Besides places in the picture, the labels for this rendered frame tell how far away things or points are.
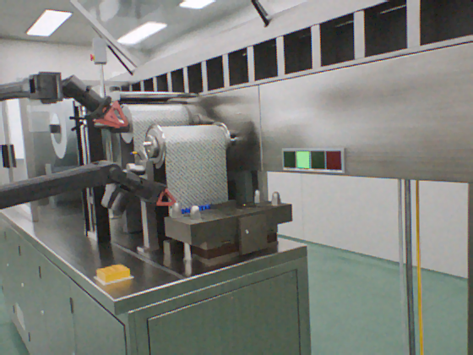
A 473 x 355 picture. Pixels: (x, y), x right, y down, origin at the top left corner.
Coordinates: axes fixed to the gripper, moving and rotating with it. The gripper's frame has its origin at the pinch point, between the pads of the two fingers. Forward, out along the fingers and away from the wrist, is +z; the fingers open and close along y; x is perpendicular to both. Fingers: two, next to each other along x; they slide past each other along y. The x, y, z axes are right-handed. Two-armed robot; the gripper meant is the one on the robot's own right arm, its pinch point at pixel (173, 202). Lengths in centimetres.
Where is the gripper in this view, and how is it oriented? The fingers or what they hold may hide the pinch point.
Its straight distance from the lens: 138.2
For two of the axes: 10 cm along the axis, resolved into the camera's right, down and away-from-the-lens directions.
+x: 3.6, -9.1, 2.1
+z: 7.2, 4.1, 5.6
